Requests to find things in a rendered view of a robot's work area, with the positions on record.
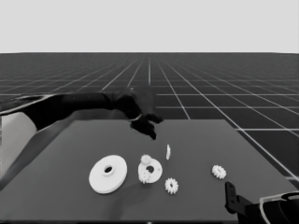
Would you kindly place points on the small white T-shaped piece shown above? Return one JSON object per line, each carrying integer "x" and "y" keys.
{"x": 168, "y": 152}

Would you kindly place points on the large thick white disc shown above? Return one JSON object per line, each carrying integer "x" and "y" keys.
{"x": 102, "y": 183}

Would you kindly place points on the white round gear carrier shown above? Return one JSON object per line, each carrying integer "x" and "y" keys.
{"x": 158, "y": 172}

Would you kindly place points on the small white toothed gear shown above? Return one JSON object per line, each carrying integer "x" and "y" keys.
{"x": 146, "y": 178}
{"x": 174, "y": 186}
{"x": 148, "y": 160}
{"x": 222, "y": 172}

